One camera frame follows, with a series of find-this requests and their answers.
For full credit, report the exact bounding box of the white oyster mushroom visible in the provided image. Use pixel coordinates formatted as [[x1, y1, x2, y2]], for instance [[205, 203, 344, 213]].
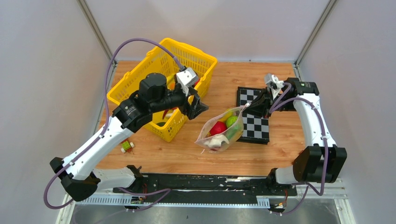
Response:
[[206, 134, 229, 148]]

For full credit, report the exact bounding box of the red green toy car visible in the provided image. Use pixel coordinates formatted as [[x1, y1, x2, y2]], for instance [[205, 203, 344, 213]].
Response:
[[121, 140, 135, 153]]

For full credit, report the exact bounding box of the green vegetable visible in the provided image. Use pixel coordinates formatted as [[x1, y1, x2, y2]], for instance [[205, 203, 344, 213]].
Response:
[[226, 116, 238, 128]]

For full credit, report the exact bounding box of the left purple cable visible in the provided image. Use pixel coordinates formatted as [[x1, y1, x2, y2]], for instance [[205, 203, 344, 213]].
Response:
[[43, 38, 186, 214]]

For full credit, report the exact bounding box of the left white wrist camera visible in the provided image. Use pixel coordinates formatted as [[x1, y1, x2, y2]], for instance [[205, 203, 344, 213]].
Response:
[[176, 67, 199, 96]]

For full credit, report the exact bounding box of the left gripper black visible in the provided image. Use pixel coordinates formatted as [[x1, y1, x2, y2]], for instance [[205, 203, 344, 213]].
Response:
[[151, 84, 210, 120]]

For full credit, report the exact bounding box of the black white checkerboard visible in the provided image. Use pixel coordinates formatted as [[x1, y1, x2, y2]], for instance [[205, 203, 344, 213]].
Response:
[[236, 86, 269, 145]]

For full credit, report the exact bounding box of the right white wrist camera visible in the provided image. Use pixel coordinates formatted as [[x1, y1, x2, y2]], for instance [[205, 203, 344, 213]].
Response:
[[264, 73, 283, 99]]

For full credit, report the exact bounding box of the aluminium frame base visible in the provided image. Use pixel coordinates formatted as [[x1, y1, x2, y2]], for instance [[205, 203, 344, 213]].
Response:
[[56, 173, 356, 224]]

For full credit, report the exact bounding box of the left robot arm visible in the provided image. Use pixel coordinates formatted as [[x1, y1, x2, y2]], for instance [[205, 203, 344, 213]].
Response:
[[50, 70, 208, 202]]

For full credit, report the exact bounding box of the green cucumber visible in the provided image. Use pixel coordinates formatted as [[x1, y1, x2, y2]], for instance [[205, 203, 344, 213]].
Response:
[[225, 124, 244, 143]]

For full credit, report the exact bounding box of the red pepper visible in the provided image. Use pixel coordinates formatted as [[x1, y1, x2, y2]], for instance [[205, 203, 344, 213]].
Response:
[[162, 107, 178, 119]]

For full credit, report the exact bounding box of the yellow plastic basket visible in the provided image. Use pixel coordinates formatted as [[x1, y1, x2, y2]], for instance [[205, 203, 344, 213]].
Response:
[[106, 37, 218, 143]]

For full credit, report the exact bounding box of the dark red pomegranate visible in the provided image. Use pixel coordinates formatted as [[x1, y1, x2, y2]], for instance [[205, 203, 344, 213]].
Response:
[[209, 121, 227, 135]]

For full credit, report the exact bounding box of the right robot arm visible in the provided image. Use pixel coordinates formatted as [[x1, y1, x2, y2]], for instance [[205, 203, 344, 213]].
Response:
[[245, 74, 347, 195]]

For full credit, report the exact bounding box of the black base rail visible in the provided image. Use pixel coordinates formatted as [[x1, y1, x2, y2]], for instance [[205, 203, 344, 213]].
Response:
[[127, 173, 297, 205]]

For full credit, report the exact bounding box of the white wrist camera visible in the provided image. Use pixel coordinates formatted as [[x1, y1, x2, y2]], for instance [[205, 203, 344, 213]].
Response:
[[264, 73, 283, 99], [176, 67, 199, 96]]

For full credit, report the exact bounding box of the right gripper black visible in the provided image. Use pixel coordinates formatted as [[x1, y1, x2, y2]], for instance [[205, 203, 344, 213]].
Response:
[[241, 86, 297, 119]]

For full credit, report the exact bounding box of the clear zip top bag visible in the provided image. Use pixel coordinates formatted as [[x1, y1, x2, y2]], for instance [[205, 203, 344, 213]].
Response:
[[195, 103, 250, 152]]

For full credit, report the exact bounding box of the yellow banana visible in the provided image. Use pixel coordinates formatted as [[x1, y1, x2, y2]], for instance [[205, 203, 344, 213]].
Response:
[[219, 108, 233, 123], [167, 75, 176, 86]]

